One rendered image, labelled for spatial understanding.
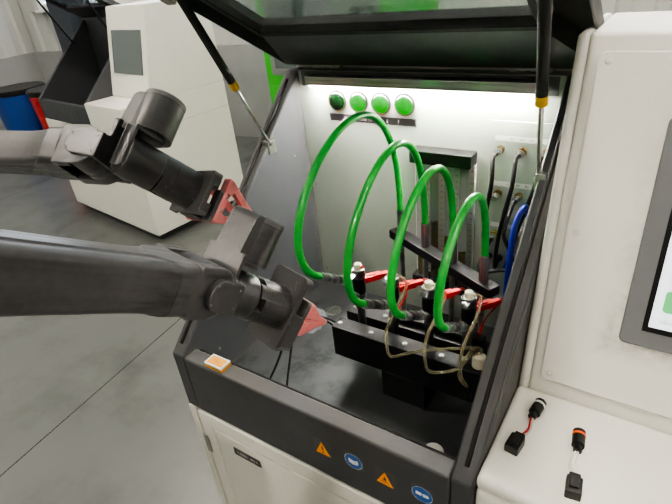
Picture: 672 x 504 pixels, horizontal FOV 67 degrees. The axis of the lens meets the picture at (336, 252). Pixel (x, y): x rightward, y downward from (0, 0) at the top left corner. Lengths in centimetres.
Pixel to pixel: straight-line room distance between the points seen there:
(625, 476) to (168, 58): 348
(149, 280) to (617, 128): 67
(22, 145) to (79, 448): 186
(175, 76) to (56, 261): 346
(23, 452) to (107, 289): 224
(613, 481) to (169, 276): 69
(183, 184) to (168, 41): 312
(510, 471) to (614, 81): 59
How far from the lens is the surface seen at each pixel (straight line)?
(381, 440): 94
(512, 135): 112
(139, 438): 245
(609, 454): 94
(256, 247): 60
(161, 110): 73
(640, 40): 87
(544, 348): 97
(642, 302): 90
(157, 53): 377
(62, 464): 252
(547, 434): 94
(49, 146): 79
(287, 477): 122
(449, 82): 111
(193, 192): 73
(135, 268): 46
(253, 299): 62
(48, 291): 42
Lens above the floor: 168
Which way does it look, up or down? 30 degrees down
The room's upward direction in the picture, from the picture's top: 7 degrees counter-clockwise
